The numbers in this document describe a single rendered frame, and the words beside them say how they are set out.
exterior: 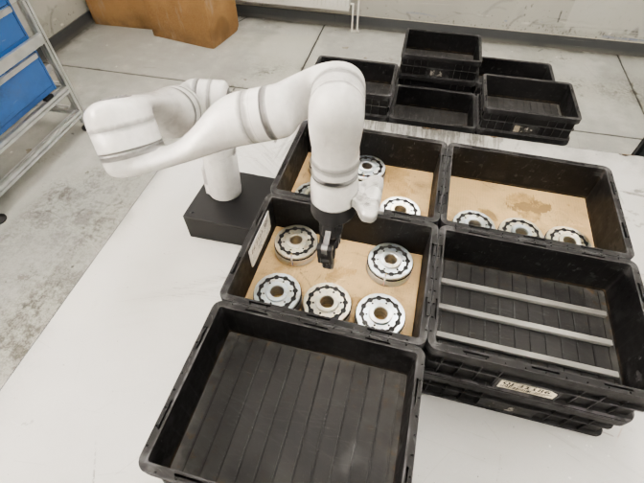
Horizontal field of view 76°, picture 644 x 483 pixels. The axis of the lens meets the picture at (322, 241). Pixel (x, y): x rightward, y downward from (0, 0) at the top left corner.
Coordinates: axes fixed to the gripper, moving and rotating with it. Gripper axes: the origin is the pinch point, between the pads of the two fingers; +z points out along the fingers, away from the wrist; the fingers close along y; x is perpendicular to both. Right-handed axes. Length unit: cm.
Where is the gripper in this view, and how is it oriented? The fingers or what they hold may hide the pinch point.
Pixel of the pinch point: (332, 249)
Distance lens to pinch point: 76.2
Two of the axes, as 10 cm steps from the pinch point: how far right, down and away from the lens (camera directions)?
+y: -2.3, 7.6, -6.1
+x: 9.7, 1.8, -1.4
